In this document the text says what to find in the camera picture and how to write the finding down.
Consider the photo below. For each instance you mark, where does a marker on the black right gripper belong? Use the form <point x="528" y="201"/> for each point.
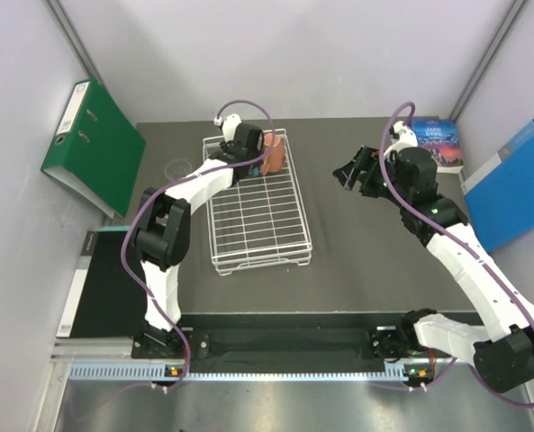
<point x="366" y="160"/>

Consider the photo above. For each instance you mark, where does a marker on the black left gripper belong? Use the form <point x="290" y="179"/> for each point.
<point x="255" y="155"/>

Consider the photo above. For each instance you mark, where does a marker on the clear faceted plastic cup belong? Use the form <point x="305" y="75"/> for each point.
<point x="177" y="169"/>

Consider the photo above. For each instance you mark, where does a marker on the white wire dish rack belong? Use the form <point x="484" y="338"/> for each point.
<point x="260" y="221"/>

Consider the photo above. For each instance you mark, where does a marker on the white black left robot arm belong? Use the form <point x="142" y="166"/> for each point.
<point x="161" y="238"/>

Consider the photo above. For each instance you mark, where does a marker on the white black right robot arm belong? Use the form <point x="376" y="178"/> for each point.
<point x="501" y="349"/>

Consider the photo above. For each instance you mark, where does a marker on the orange mug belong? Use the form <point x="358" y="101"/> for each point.
<point x="274" y="154"/>

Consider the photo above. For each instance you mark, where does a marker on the Jane Eyre paperback book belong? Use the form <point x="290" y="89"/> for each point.
<point x="439" y="137"/>

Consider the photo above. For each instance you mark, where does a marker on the green lever arch binder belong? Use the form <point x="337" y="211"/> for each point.
<point x="96" y="151"/>

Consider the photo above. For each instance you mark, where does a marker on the blue folder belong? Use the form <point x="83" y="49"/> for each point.
<point x="500" y="194"/>

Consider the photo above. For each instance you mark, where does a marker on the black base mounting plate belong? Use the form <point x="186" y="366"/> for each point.
<point x="286" y="347"/>

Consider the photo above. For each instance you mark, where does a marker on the black notebook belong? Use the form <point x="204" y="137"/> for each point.
<point x="103" y="300"/>

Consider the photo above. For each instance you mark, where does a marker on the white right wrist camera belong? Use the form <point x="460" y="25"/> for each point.
<point x="402" y="137"/>

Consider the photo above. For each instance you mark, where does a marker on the aluminium frame rail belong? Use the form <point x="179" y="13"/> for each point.
<point x="119" y="350"/>

